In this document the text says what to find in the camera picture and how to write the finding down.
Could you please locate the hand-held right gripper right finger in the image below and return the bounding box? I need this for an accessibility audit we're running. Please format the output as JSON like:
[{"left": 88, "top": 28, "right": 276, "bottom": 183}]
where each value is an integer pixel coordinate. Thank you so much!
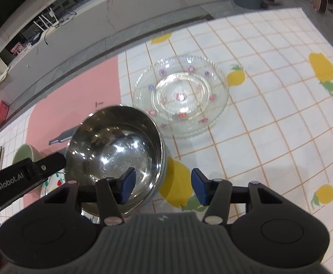
[{"left": 191, "top": 168, "right": 287, "bottom": 225}]

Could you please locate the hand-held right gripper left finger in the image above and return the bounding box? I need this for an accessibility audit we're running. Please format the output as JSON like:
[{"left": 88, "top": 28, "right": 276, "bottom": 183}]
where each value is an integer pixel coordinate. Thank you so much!
[{"left": 42, "top": 167, "right": 135, "bottom": 226}]

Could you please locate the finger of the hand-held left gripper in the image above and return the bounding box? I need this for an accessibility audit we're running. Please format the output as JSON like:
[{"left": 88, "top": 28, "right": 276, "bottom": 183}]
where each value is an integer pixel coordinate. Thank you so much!
[{"left": 33, "top": 152, "right": 68, "bottom": 184}]

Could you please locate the white fruit-painted plate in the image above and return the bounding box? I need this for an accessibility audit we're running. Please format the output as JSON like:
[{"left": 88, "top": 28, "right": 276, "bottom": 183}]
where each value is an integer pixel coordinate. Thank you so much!
[{"left": 40, "top": 170, "right": 99, "bottom": 224}]

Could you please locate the stainless steel bowl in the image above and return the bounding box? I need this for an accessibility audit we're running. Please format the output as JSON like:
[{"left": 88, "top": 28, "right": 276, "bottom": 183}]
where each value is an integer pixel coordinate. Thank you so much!
[{"left": 65, "top": 105, "right": 167, "bottom": 216}]

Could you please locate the green bowl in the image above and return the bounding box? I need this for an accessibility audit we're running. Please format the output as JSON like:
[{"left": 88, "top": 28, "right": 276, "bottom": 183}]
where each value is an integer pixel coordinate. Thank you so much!
[{"left": 12, "top": 143, "right": 43, "bottom": 166}]

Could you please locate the pink bottle-print placemat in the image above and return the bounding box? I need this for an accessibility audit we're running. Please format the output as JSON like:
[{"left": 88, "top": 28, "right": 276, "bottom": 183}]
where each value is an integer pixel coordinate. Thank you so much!
[{"left": 22, "top": 55, "right": 122, "bottom": 209}]

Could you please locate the small floral glass plate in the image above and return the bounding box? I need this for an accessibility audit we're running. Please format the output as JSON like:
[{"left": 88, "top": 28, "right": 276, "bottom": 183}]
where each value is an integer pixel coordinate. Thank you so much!
[{"left": 152, "top": 73, "right": 212, "bottom": 121}]

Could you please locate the large floral glass plate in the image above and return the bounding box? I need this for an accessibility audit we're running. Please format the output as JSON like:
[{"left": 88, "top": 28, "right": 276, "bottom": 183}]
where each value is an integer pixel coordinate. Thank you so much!
[{"left": 132, "top": 54, "right": 230, "bottom": 138}]

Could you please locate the fruit-print checked tablecloth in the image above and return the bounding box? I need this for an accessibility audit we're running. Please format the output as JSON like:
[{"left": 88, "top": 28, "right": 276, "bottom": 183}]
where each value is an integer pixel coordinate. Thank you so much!
[{"left": 0, "top": 6, "right": 333, "bottom": 274}]

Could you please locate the white router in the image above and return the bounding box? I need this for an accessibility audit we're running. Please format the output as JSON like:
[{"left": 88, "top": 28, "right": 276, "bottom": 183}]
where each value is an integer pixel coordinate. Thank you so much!
[{"left": 34, "top": 6, "right": 70, "bottom": 33}]

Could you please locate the white marble media console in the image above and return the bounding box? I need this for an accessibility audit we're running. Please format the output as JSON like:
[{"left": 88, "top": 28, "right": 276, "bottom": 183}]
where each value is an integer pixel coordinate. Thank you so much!
[{"left": 0, "top": 0, "right": 233, "bottom": 103}]

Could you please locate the brown slipper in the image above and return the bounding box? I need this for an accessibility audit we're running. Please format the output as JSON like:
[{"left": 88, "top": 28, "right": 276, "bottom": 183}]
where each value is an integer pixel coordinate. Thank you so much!
[{"left": 312, "top": 0, "right": 329, "bottom": 14}]

